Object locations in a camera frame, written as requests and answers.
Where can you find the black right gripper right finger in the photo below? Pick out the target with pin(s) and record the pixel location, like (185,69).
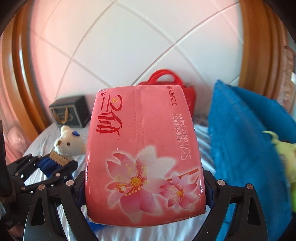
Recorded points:
(247,223)

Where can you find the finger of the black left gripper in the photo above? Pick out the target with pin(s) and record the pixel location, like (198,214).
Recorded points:
(24,167)
(59,177)

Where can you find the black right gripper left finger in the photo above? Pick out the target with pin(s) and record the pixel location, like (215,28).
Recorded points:
(43,221)

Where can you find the white teddy bear blue outfit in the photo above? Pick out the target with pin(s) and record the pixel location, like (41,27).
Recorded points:
(69,145)

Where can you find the pink tissue paper pack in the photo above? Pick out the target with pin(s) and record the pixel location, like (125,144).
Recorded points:
(143,166)

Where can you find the dark gift box gold ribbon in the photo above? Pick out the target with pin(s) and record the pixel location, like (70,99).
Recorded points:
(71,111)

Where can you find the green plush toy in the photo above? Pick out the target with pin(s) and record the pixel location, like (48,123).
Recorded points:
(286,152)

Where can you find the red plastic toy suitcase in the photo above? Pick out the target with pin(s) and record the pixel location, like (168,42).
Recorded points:
(189,91)

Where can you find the rolled floral fabric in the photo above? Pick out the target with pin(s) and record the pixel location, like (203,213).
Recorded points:
(286,92)

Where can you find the wooden headboard frame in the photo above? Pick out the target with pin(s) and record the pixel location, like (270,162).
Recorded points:
(55,49)

